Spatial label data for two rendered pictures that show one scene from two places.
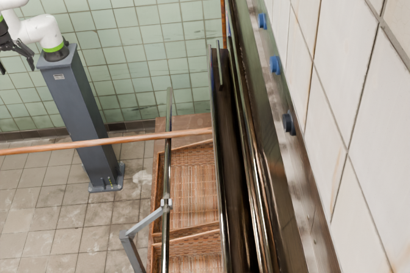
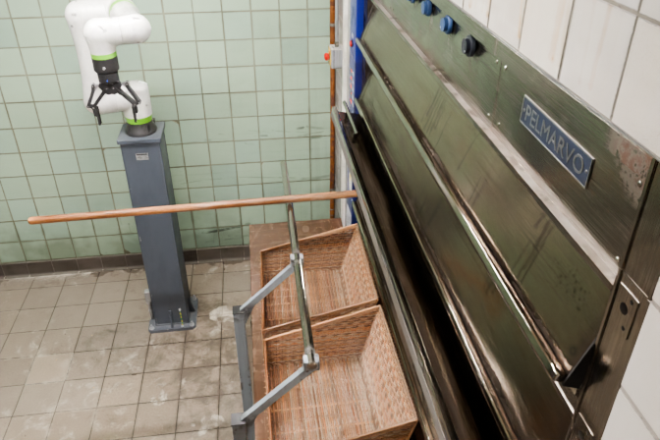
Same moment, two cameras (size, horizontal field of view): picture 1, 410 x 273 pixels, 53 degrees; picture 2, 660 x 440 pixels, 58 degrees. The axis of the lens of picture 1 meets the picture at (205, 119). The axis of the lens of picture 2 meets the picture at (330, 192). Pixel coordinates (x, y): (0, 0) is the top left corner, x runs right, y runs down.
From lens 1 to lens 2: 80 cm
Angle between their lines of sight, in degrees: 16
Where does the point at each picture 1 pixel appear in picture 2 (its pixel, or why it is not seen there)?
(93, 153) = (164, 271)
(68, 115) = not seen: hidden behind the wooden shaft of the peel
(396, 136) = not seen: outside the picture
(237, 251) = (396, 257)
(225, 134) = (365, 175)
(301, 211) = (480, 121)
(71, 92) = (152, 178)
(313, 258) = (497, 139)
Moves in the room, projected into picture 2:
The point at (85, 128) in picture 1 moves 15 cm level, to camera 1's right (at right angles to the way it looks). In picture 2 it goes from (161, 231) to (191, 229)
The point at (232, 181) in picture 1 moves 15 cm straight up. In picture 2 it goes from (380, 208) to (382, 167)
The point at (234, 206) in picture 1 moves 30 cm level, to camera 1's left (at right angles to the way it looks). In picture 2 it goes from (386, 226) to (289, 235)
